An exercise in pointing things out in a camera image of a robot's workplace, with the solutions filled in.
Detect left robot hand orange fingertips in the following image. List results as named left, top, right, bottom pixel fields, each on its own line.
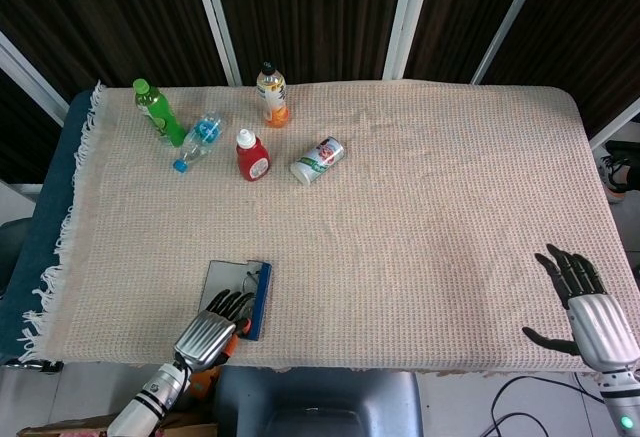
left=172, top=289, right=257, bottom=373

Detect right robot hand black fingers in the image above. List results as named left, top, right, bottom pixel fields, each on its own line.
left=521, top=243, right=640, bottom=373

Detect blue rectangular box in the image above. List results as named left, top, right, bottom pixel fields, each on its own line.
left=199, top=258, right=274, bottom=343

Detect thin metal eyeglasses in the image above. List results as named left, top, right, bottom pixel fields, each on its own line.
left=241, top=267, right=261, bottom=321

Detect brown cardboard box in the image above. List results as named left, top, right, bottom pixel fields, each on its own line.
left=17, top=411, right=219, bottom=437

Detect orange plastic object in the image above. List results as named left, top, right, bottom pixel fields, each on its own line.
left=189, top=364, right=221, bottom=398

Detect grey blue plastic chair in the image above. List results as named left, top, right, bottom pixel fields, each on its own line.
left=212, top=365, right=424, bottom=437

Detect white green sneaker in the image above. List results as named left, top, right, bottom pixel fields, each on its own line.
left=597, top=154, right=640, bottom=204

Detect red ketchup bottle white cap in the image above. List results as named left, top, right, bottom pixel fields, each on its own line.
left=235, top=128, right=272, bottom=183

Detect clear water bottle blue cap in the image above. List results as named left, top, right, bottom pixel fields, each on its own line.
left=172, top=111, right=225, bottom=174

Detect white drink can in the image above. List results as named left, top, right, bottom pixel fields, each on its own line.
left=289, top=136, right=345, bottom=186

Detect teal blue table mat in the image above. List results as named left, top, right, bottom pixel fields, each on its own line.
left=0, top=89, right=99, bottom=358

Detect green drink bottle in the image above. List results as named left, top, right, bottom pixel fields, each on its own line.
left=132, top=78, right=189, bottom=149

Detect beige waffle weave cloth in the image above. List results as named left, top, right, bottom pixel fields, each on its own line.
left=17, top=80, right=640, bottom=376

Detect orange juice bottle black cap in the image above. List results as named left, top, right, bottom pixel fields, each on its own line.
left=255, top=61, right=291, bottom=129

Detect dark brown slatted panel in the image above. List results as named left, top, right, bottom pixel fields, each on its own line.
left=0, top=0, right=229, bottom=103
left=404, top=0, right=536, bottom=86
left=482, top=0, right=640, bottom=138
left=0, top=69, right=64, bottom=186
left=209, top=0, right=409, bottom=87

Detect black floor cable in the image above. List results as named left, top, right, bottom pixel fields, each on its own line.
left=489, top=375, right=609, bottom=437
left=480, top=412, right=551, bottom=437

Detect white partition frame post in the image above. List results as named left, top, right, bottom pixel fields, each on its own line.
left=0, top=31, right=70, bottom=126
left=189, top=0, right=245, bottom=87
left=383, top=0, right=434, bottom=81
left=588, top=106, right=640, bottom=151
left=470, top=0, right=551, bottom=86

